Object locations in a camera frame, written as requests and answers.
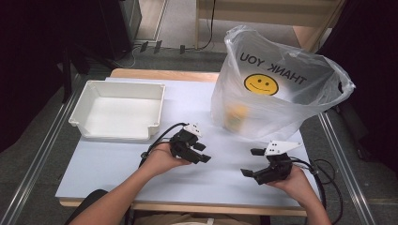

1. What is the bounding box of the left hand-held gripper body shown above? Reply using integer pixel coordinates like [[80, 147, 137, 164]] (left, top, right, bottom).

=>
[[168, 122, 203, 163]]

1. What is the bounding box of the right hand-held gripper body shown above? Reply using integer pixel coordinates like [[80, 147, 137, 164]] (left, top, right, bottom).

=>
[[253, 140, 303, 186]]

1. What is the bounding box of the yellow drink carton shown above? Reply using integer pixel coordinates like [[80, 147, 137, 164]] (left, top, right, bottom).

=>
[[222, 102, 252, 133]]

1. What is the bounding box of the clear smiley plastic bag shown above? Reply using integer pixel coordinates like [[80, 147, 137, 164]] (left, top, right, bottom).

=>
[[209, 24, 357, 143]]

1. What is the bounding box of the person's right hand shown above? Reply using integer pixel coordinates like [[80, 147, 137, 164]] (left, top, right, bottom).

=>
[[266, 165, 314, 208]]

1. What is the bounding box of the person's left hand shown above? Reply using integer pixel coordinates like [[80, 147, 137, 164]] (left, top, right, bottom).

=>
[[140, 142, 192, 179]]

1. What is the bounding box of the white table mat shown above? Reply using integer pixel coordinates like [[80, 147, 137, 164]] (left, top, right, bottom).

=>
[[54, 77, 321, 209]]

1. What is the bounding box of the white plastic bin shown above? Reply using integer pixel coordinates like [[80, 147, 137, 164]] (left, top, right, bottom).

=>
[[68, 80, 166, 141]]

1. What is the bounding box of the wooden table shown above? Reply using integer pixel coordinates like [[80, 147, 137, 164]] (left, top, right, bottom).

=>
[[58, 67, 308, 218]]

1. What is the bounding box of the black cabinet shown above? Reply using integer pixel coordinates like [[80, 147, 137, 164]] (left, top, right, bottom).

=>
[[99, 0, 143, 61]]

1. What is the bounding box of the black metal stand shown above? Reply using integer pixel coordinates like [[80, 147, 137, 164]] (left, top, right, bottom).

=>
[[60, 42, 117, 104]]

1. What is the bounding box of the dark curtain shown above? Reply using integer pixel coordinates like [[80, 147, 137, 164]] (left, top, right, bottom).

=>
[[315, 0, 398, 173], [0, 0, 109, 154]]

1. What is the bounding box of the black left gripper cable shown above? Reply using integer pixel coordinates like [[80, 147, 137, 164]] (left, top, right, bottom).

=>
[[139, 122, 190, 168]]

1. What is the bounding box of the thick black right gripper cable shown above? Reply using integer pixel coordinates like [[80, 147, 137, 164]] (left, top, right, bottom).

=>
[[290, 157, 327, 211]]

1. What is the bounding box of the thin black looped cable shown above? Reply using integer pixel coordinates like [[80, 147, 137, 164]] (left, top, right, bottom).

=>
[[312, 158, 344, 225]]

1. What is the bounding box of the silver metal floor rail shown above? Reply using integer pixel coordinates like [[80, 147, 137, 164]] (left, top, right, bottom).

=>
[[316, 112, 377, 225], [0, 74, 87, 225]]

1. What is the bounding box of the white floor cable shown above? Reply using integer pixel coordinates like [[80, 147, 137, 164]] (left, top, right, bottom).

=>
[[117, 46, 138, 69]]

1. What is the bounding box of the black hanging cable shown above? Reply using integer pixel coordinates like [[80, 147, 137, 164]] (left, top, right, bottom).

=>
[[200, 0, 218, 51]]

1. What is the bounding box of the light wooden shelf frame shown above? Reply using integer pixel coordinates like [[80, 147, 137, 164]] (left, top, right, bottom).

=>
[[193, 0, 347, 53]]

